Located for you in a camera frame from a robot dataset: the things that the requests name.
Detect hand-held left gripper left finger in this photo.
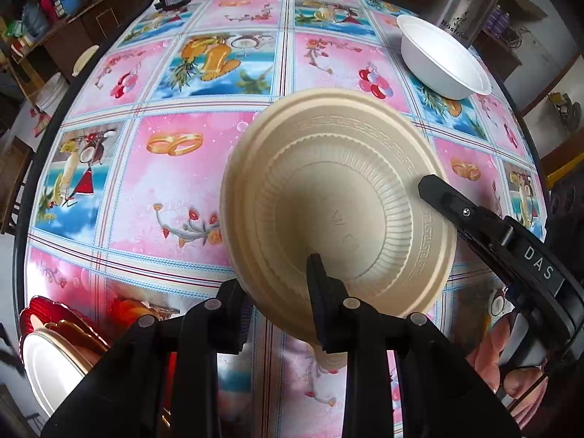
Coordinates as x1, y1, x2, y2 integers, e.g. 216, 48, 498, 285
40, 278, 251, 438

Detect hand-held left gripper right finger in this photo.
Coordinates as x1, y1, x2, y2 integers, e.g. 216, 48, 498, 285
306, 253, 521, 438

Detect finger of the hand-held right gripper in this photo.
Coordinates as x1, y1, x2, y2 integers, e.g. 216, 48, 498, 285
417, 174, 516, 284

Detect beige plastic bowl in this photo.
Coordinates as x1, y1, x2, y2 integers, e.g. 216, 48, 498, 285
220, 114, 357, 371

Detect beige plastic plate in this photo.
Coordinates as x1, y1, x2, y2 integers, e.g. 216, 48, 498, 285
228, 88, 458, 329

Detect white plate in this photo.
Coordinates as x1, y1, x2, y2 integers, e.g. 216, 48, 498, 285
22, 331, 94, 420

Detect person's right hand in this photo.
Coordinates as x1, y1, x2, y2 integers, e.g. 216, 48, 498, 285
473, 314, 549, 423

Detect white foam bowl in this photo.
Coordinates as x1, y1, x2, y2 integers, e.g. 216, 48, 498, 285
396, 14, 492, 100

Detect wooden side shelf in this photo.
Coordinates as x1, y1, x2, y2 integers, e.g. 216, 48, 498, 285
472, 0, 537, 83

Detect gold rimmed plate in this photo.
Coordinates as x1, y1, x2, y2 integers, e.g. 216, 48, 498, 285
43, 319, 110, 366

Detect fruit printed tablecloth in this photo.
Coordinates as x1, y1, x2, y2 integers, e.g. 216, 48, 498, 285
18, 0, 548, 438

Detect purple packets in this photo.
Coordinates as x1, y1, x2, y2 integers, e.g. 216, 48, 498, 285
484, 4, 514, 32

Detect stainless steel flask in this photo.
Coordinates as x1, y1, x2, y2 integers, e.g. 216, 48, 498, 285
437, 0, 508, 51

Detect red plate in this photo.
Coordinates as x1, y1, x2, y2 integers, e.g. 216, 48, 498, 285
19, 296, 112, 350

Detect wooden chair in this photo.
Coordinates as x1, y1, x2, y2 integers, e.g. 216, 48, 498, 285
0, 139, 35, 238

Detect white bucket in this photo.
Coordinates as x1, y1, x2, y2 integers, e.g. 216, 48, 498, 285
34, 72, 70, 122

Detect cream round stool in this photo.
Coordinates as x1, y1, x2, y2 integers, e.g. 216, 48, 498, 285
72, 45, 100, 78

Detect wooden shelf unit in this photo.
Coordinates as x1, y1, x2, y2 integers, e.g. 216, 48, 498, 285
0, 0, 124, 101

